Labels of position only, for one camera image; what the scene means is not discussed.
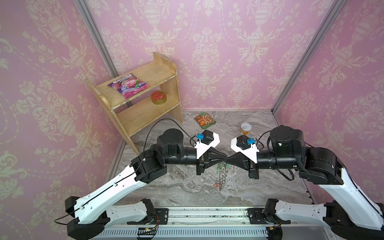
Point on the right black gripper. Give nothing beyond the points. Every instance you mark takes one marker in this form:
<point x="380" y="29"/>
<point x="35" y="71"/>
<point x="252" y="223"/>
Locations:
<point x="253" y="166"/>

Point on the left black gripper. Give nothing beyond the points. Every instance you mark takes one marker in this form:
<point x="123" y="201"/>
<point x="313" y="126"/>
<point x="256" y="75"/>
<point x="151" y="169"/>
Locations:
<point x="205" y="161"/>

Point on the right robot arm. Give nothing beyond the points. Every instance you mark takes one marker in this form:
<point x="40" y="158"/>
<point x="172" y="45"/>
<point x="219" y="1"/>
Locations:
<point x="351" y="215"/>

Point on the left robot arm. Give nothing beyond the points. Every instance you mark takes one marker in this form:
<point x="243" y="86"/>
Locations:
<point x="147" y="167"/>

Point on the yellow can white lid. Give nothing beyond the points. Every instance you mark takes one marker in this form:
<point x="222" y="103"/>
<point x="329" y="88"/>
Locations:
<point x="246" y="128"/>

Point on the green orange food packet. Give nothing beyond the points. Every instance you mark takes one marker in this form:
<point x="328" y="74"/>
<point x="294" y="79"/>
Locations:
<point x="205" y="120"/>

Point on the red lid round tin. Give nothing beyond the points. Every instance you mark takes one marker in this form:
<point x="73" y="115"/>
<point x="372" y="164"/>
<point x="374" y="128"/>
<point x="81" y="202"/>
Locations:
<point x="159" y="97"/>

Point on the wooden two-tier shelf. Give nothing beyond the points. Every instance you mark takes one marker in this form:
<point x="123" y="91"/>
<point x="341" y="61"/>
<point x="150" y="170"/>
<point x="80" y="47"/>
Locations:
<point x="131" y="115"/>

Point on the purple snack bag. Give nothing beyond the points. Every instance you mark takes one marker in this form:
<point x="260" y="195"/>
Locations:
<point x="128" y="85"/>

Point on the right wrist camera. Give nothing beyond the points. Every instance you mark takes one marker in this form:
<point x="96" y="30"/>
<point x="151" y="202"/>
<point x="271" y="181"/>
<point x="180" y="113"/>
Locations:
<point x="247" y="146"/>

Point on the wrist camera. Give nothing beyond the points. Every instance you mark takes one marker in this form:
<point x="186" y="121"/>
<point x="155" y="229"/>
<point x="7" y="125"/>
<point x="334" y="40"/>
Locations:
<point x="247" y="146"/>
<point x="205" y="141"/>

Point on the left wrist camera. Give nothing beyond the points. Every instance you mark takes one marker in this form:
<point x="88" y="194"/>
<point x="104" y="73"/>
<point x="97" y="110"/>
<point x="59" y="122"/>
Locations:
<point x="205" y="141"/>

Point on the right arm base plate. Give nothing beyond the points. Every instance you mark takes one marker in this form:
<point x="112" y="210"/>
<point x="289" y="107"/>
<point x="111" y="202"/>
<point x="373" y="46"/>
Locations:
<point x="256" y="216"/>

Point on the aluminium mounting rail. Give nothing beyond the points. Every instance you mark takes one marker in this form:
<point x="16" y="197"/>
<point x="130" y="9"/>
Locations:
<point x="210" y="216"/>

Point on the slotted cable duct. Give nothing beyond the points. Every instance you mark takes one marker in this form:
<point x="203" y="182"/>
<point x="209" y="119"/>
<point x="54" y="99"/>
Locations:
<point x="186" y="233"/>

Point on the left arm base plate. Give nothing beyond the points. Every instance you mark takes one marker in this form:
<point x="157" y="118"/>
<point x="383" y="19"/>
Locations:
<point x="160" y="216"/>

